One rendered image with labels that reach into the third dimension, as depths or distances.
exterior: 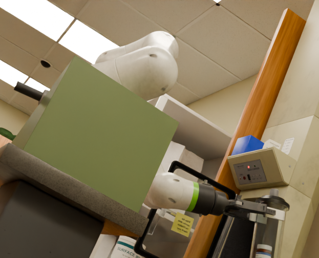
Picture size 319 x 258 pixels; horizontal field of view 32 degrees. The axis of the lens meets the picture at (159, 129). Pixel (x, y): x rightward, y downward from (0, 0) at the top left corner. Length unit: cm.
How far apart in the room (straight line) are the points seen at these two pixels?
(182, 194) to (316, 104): 78
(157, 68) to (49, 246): 50
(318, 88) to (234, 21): 138
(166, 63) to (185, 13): 232
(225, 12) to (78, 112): 241
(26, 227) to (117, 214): 18
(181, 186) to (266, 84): 102
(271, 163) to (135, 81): 86
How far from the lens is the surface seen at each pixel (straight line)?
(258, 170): 213
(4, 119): 739
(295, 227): 205
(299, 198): 207
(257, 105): 248
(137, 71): 133
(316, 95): 223
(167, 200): 162
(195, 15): 363
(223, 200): 168
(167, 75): 134
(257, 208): 169
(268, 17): 337
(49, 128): 113
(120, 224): 110
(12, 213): 110
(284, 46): 265
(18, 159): 105
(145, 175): 120
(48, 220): 112
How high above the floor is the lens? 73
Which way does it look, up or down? 20 degrees up
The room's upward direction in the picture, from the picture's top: 25 degrees clockwise
